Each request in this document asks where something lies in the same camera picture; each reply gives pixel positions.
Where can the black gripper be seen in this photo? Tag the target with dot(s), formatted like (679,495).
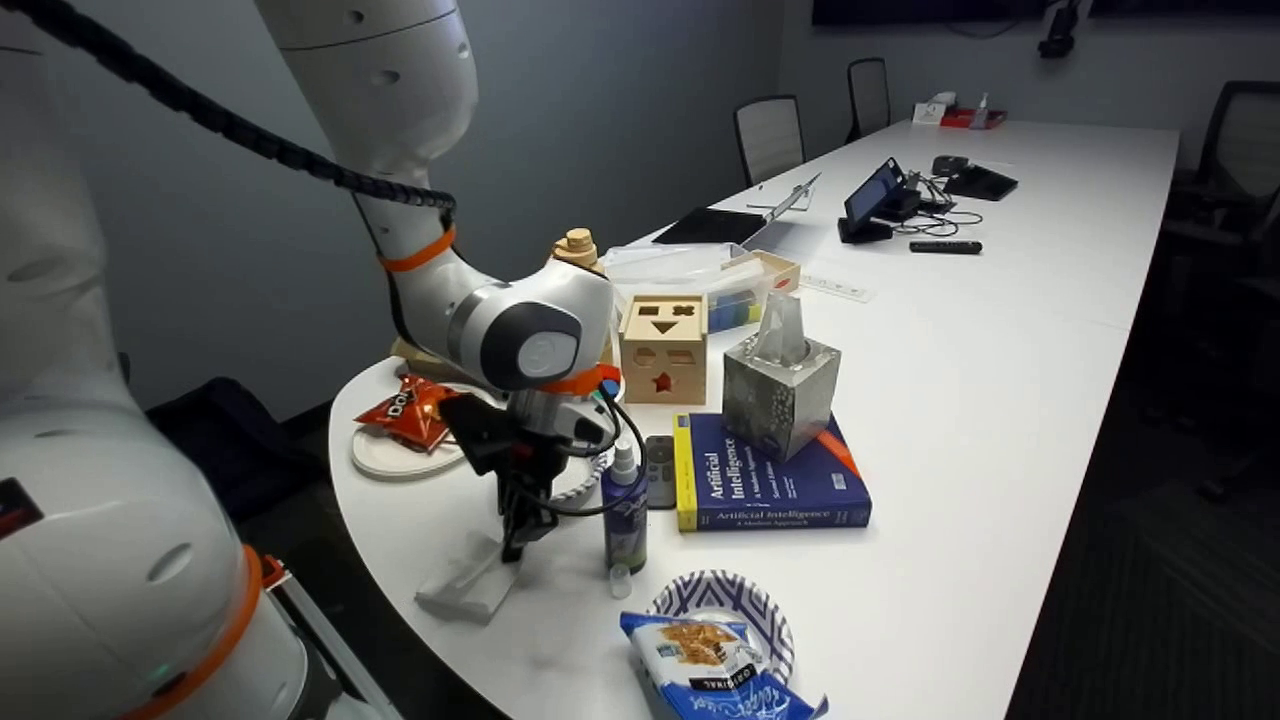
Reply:
(529,480)

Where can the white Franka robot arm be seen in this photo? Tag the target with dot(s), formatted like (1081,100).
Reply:
(386,83)

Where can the blue spray bottle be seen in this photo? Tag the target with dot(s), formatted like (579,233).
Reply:
(624,512)

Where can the clear bottle cap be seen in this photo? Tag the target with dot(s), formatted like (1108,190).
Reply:
(617,587)

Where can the black phone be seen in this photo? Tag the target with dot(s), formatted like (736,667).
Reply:
(661,472)

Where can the white plate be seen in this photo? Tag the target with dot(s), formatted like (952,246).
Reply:
(394,461)

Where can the red chips bag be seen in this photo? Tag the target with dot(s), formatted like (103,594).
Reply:
(404,419)

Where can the long brown cardboard box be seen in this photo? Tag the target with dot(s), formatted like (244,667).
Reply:
(419,361)

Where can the blue snack bag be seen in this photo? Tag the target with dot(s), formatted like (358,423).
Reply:
(695,660)

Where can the wooden shape sorter box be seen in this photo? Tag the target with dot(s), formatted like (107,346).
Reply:
(661,355)

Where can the blue hardcover book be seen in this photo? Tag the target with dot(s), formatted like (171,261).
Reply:
(773,486)

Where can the tan water bottle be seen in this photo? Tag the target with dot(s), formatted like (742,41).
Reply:
(579,251)

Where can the grey tissue box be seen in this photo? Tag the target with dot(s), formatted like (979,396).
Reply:
(781,394)

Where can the clear plastic container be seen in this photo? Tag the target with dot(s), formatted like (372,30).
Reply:
(758,290)

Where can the grey mesh office chair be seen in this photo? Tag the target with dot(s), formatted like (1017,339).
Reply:
(869,98)
(770,138)

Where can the black tablet on stand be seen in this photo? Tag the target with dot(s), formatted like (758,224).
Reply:
(872,195)

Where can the black remote control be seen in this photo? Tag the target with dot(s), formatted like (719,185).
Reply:
(945,246)

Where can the black pouch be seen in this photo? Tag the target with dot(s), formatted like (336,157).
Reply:
(979,176)

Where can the white small box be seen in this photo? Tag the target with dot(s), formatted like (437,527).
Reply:
(929,114)

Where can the red flat box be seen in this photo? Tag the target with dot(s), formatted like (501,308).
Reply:
(972,116)

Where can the black webcam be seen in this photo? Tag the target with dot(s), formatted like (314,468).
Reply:
(1062,25)

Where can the black office chair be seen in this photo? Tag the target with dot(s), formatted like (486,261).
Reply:
(1233,162)

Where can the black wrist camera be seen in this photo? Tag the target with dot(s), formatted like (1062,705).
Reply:
(479,424)

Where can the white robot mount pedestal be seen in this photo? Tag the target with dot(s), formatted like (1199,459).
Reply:
(326,652)

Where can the wall television screen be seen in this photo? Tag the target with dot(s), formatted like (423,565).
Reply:
(1042,11)

